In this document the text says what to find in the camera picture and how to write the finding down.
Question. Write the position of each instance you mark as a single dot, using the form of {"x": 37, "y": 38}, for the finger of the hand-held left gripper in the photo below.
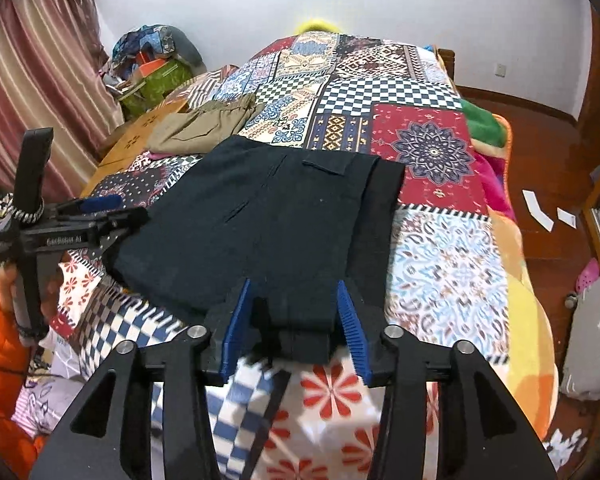
{"x": 102, "y": 203}
{"x": 130, "y": 217}

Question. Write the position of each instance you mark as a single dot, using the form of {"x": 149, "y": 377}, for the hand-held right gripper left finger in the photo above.
{"x": 232, "y": 335}

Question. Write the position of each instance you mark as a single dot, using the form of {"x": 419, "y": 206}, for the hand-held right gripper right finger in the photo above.
{"x": 352, "y": 335}

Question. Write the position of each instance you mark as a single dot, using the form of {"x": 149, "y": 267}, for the black pants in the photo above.
{"x": 280, "y": 220}

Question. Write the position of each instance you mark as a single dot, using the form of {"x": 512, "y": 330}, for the khaki pants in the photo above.
{"x": 205, "y": 122}

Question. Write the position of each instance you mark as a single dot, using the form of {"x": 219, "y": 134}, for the person's left hand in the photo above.
{"x": 5, "y": 290}

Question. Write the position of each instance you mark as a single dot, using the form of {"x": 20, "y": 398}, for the white red-flowered bed sheet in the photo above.
{"x": 330, "y": 390}

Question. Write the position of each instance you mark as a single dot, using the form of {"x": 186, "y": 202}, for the tan flower-patterned cloth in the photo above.
{"x": 130, "y": 140}

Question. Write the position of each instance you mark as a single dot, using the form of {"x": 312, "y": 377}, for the green bag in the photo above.
{"x": 162, "y": 85}

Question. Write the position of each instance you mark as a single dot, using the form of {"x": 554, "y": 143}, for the orange box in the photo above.
{"x": 151, "y": 66}

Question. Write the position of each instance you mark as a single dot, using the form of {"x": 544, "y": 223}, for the red striped white cloth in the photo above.
{"x": 205, "y": 85}

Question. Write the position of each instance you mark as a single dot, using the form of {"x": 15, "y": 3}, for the striped pink curtain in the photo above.
{"x": 40, "y": 60}

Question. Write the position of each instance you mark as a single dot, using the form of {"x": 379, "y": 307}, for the pale lilac patterned cloth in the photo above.
{"x": 50, "y": 395}

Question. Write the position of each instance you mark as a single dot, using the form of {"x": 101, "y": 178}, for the pile of bags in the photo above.
{"x": 155, "y": 37}

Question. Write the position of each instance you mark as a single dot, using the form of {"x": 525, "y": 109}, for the colourful fleece blanket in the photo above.
{"x": 530, "y": 320}

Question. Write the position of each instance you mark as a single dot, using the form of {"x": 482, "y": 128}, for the patchwork bedspread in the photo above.
{"x": 430, "y": 150}

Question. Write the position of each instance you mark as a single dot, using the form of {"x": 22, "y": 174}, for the white paper pieces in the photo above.
{"x": 538, "y": 210}

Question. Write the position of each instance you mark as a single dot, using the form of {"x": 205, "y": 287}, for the grey suitcase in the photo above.
{"x": 590, "y": 340}

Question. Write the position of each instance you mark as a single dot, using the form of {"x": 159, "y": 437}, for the pile of white paper scraps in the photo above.
{"x": 565, "y": 447}

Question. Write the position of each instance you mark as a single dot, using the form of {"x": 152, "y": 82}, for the pink clog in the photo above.
{"x": 588, "y": 275}

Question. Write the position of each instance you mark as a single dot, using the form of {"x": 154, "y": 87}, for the small white paper card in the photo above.
{"x": 566, "y": 217}

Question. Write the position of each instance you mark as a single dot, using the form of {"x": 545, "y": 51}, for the yellow plush pillow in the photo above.
{"x": 320, "y": 26}

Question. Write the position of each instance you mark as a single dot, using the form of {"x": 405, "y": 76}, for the white wall socket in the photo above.
{"x": 501, "y": 70}

